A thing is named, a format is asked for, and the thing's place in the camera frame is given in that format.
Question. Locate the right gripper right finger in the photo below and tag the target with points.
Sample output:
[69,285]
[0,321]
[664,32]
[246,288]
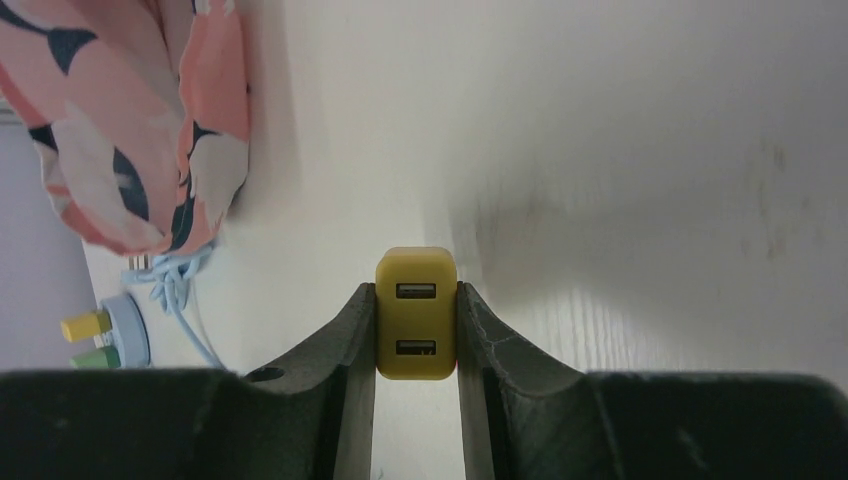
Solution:
[526,415]

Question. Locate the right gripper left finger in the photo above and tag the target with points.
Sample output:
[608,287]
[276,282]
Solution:
[306,415]

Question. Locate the yellow plug adapter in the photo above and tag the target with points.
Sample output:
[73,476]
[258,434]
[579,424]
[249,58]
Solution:
[416,293]

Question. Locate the round blue socket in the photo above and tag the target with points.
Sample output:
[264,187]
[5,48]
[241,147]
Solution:
[128,334]

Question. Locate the green adapter on round socket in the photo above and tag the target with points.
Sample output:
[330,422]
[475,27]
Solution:
[106,357]

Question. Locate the yellow adapter on round socket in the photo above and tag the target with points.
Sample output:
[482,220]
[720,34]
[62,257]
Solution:
[86,326]

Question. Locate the pink patterned cloth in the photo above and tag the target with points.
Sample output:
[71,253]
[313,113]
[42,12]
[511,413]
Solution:
[139,111]

